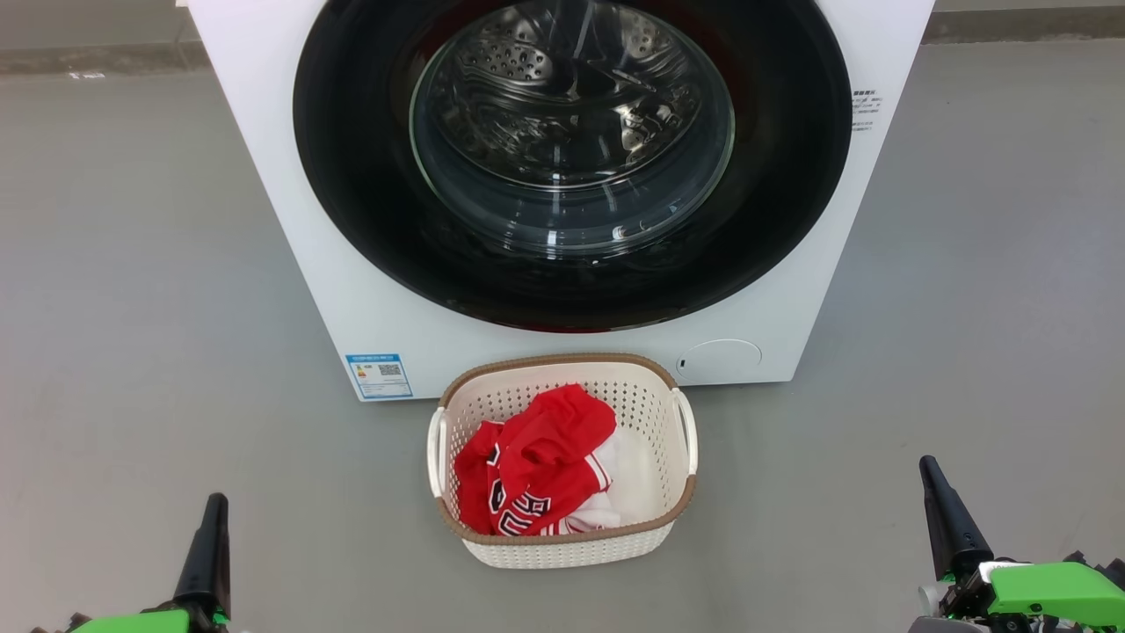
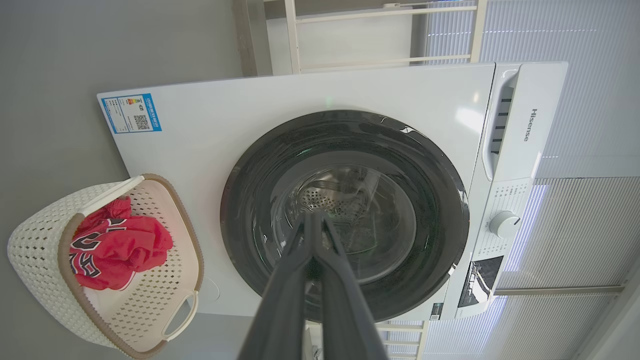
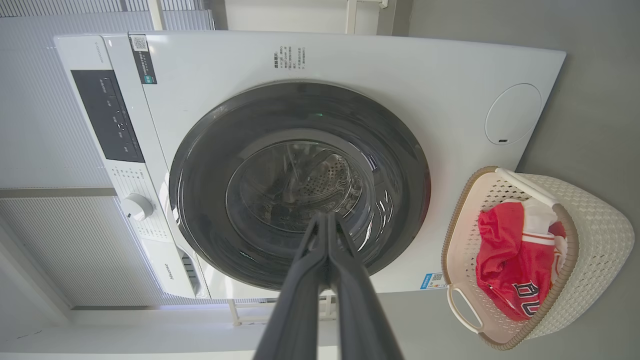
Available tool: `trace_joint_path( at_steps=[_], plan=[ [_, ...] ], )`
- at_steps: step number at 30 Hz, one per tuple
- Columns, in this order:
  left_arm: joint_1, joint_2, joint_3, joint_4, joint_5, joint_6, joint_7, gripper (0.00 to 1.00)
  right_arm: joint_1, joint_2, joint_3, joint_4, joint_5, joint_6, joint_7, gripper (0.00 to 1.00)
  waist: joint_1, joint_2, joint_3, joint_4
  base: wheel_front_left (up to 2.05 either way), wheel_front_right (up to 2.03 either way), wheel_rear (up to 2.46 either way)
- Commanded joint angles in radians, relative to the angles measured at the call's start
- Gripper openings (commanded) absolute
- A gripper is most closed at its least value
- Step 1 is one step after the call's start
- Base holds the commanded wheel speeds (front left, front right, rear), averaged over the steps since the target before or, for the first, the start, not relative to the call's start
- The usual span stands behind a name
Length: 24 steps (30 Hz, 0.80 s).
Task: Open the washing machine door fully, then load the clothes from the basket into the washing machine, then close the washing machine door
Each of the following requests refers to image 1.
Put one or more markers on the white front-load washing machine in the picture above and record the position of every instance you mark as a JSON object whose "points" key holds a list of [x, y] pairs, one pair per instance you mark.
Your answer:
{"points": [[290, 176]]}

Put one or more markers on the blue energy label sticker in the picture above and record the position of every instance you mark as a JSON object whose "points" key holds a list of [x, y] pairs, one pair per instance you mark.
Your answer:
{"points": [[379, 376]]}

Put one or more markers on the red white striped shorts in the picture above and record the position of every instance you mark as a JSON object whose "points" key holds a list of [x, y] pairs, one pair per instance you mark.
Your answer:
{"points": [[628, 483]]}

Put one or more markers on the cream laundry basket brown rim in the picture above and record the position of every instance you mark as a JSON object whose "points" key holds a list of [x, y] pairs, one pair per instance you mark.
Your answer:
{"points": [[642, 396]]}

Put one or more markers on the red jersey black lettering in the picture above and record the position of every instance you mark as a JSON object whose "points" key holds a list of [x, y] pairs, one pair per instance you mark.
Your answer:
{"points": [[545, 440]]}

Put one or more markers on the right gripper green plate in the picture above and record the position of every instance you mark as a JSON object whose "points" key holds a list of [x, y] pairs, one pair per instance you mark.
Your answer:
{"points": [[1046, 598]]}

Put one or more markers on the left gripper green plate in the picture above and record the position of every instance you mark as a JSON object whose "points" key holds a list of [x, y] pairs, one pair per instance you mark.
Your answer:
{"points": [[132, 624]]}

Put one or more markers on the black round glass washer door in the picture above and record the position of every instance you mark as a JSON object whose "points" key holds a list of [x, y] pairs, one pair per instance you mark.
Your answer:
{"points": [[352, 176]]}

